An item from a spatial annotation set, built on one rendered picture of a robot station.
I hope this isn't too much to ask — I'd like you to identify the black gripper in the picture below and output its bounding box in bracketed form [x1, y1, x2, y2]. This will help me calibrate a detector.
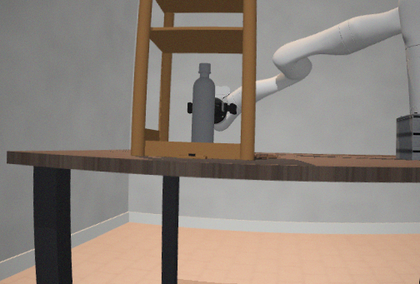
[187, 97, 237, 124]

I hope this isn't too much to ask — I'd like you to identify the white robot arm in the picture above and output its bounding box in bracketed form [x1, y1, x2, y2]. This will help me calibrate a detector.
[214, 0, 420, 132]

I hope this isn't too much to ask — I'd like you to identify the grey bottle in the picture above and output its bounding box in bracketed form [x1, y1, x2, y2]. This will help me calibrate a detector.
[191, 63, 215, 143]

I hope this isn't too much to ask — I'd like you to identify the brown wooden shelving unit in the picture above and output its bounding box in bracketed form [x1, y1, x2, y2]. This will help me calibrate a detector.
[131, 0, 257, 160]

